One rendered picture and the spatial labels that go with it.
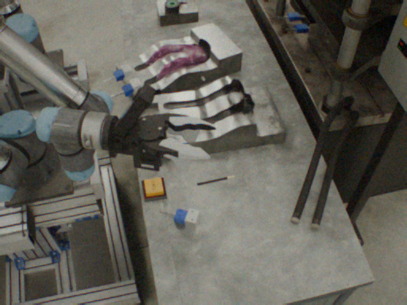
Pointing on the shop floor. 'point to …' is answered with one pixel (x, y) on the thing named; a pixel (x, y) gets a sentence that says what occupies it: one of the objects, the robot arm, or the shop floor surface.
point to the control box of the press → (397, 47)
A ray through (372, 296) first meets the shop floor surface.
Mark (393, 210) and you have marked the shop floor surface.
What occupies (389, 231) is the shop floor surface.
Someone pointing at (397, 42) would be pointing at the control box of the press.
